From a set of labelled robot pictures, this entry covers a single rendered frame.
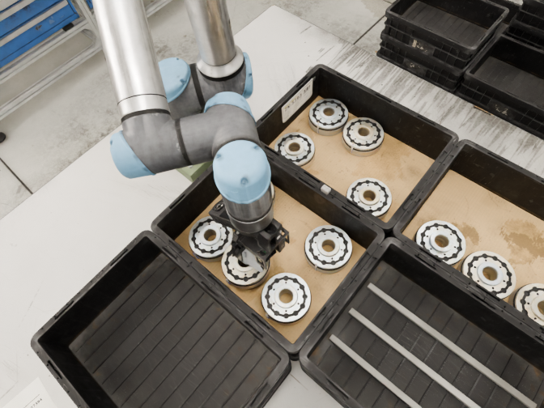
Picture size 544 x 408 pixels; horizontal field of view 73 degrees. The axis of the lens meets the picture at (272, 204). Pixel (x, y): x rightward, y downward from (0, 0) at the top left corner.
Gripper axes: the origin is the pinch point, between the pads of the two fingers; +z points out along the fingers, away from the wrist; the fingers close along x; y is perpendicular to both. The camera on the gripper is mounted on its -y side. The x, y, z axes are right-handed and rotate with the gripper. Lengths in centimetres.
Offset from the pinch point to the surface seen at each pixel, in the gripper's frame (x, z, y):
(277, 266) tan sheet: 1.3, 4.0, 5.1
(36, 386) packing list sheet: -54, 18, -23
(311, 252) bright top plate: 7.8, 1.0, 9.5
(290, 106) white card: 34.3, -3.9, -17.8
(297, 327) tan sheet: -6.0, 4.3, 16.6
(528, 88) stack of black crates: 139, 45, 26
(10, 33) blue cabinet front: 19, 41, -192
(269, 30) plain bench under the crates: 72, 14, -59
